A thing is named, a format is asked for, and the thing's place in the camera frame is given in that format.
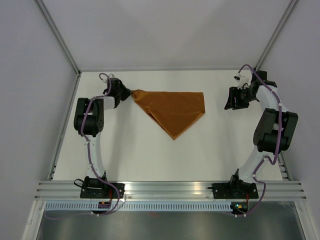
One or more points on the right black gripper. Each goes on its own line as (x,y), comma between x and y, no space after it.
(234,92)

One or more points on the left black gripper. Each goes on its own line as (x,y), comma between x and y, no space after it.
(128,92)

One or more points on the orange cloth napkin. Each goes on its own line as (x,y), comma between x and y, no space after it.
(174,112)

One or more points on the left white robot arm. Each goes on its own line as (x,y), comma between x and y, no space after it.
(89,123)

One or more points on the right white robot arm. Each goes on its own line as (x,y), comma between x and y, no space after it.
(274,131)

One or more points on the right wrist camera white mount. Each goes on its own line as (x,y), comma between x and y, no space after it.
(243,81)

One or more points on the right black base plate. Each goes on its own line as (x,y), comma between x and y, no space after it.
(225,191)

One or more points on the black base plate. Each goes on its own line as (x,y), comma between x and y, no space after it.
(103,191)
(225,191)

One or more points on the left aluminium frame post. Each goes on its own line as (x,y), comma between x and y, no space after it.
(40,4)

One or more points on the aluminium frame post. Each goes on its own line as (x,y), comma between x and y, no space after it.
(40,4)
(289,10)

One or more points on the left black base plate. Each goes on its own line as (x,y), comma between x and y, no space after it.
(103,191)

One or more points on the right aluminium frame post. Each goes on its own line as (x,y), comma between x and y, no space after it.
(289,10)

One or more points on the aluminium mounting rail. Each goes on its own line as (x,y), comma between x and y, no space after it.
(168,190)

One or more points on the white slotted cable duct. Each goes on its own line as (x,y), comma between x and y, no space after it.
(151,206)

